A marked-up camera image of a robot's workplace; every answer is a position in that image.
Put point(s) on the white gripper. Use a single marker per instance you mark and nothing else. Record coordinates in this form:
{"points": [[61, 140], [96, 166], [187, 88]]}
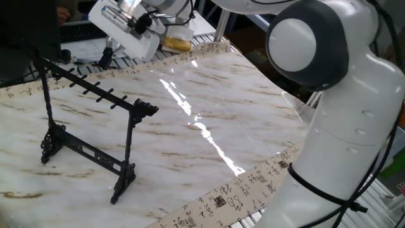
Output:
{"points": [[136, 44]]}

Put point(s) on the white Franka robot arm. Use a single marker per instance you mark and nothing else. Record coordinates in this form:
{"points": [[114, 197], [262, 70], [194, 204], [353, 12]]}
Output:
{"points": [[348, 142]]}

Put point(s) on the black carved pen rack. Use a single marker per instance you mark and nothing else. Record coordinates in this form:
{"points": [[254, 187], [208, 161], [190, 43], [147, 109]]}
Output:
{"points": [[144, 109]]}

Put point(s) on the bare operator hand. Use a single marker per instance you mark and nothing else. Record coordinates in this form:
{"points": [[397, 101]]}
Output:
{"points": [[62, 16]]}

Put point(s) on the white paper stack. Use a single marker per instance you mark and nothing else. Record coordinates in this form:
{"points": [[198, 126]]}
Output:
{"points": [[85, 49]]}

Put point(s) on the black keyboard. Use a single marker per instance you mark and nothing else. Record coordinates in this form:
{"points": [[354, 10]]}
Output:
{"points": [[79, 31]]}

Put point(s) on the black knob on white base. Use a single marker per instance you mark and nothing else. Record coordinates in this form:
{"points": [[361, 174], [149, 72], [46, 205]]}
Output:
{"points": [[66, 56]]}

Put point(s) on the yellow brown bag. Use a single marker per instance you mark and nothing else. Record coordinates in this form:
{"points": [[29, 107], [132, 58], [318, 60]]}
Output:
{"points": [[177, 44]]}

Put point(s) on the black monitor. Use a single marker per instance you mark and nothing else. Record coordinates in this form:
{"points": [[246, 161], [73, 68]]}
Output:
{"points": [[28, 31]]}

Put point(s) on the glossy marble pattern sheet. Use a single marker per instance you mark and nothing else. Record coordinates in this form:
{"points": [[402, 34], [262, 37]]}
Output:
{"points": [[221, 111]]}

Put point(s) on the green object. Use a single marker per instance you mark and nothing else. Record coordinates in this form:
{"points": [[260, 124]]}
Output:
{"points": [[395, 166]]}

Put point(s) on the silver camera with blue cap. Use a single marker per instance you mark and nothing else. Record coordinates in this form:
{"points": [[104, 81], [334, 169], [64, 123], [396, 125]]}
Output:
{"points": [[115, 17]]}

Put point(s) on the aluminium post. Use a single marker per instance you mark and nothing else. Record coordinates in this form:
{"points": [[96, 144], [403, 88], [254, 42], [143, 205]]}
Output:
{"points": [[221, 25]]}

